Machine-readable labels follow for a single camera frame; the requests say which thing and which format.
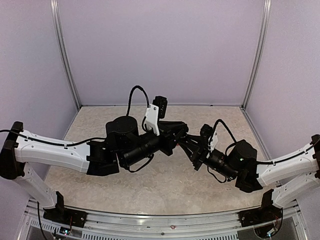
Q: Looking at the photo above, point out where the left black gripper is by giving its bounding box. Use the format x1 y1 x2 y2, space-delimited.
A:
121 121 188 169

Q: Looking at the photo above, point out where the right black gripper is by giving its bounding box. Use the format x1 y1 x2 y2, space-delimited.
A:
178 135 239 181

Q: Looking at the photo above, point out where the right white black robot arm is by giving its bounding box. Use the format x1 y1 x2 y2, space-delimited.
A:
179 134 320 222

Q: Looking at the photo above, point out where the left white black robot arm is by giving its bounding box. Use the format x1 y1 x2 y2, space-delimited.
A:
0 116 189 223

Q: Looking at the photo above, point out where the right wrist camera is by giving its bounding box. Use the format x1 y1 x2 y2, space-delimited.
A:
200 123 219 152

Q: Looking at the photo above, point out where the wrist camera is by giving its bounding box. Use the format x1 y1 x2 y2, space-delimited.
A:
142 96 168 136
200 123 219 152

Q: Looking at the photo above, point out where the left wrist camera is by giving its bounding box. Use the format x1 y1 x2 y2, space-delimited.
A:
142 96 168 136

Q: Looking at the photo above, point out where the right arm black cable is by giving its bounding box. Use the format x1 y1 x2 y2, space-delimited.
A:
212 118 320 166

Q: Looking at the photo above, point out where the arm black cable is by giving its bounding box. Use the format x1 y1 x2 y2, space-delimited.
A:
126 85 151 117
212 118 320 166

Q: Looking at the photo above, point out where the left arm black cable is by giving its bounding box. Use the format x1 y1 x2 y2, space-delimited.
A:
126 85 151 117

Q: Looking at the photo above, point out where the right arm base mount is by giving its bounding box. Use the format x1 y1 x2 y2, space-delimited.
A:
238 207 283 227

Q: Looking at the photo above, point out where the front aluminium rail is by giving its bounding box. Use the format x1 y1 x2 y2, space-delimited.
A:
18 197 310 240

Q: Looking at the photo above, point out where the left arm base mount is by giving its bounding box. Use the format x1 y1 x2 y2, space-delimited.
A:
43 208 88 228

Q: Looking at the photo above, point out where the right aluminium frame post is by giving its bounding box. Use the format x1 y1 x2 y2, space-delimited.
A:
241 0 272 112

